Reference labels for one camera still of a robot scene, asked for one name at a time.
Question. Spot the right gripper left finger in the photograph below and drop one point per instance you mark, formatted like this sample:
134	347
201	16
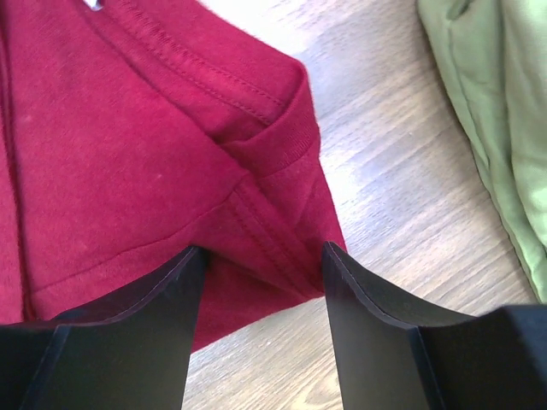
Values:
129	349

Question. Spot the olive green t shirt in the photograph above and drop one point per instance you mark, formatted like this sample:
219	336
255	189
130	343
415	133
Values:
491	56

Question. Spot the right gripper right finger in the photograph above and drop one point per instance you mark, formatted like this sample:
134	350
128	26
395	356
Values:
394	350

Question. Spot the dark red t shirt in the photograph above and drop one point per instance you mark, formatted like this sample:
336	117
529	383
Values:
131	130

